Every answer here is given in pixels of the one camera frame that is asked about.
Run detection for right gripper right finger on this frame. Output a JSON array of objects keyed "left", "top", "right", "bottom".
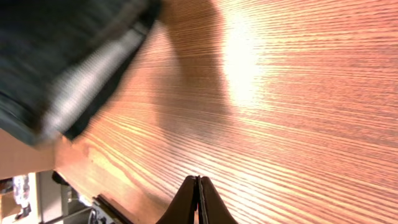
[{"left": 197, "top": 177, "right": 238, "bottom": 224}]

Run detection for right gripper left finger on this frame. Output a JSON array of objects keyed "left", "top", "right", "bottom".
[{"left": 157, "top": 175, "right": 198, "bottom": 224}]

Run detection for black shorts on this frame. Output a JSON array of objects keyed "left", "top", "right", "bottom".
[{"left": 1, "top": 0, "right": 162, "bottom": 146}]

